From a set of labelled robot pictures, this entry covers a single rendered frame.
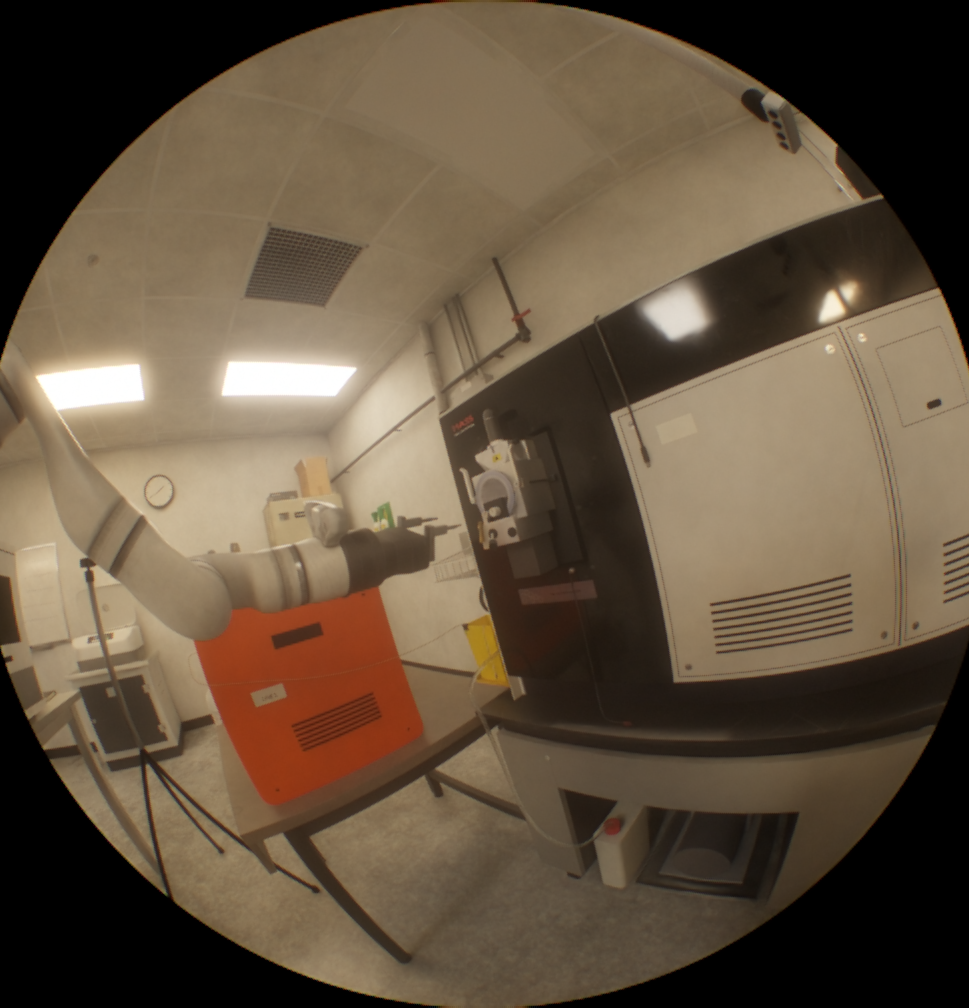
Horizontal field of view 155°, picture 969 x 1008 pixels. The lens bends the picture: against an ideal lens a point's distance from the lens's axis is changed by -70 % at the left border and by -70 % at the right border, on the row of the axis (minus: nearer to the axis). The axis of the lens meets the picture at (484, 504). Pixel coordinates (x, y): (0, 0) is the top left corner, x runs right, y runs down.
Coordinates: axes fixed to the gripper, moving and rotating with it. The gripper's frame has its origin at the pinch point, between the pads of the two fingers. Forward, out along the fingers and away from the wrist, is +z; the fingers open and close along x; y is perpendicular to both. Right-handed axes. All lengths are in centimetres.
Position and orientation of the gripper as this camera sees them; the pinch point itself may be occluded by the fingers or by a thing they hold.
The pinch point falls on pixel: (448, 521)
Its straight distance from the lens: 52.2
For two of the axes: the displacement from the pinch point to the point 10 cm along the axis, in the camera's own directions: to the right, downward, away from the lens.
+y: -0.3, 9.8, 2.0
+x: 7.3, 1.6, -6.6
